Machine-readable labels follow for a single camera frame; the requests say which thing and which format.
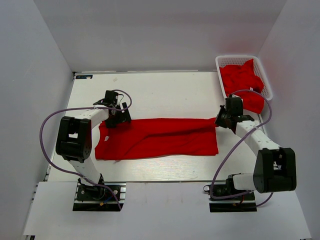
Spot red t shirt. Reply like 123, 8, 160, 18
95, 118, 219, 161

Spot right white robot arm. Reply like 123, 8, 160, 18
215, 96, 297, 200

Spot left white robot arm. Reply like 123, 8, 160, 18
55, 89, 132, 200

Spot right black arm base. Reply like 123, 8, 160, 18
203, 179, 257, 213

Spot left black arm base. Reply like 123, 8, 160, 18
72, 178, 126, 212

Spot red t shirts in basket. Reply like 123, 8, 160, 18
219, 59, 265, 114

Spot blue table label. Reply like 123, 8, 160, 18
75, 74, 93, 80

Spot white plastic basket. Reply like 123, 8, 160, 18
215, 54, 273, 101

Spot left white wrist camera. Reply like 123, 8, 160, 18
113, 92, 121, 106

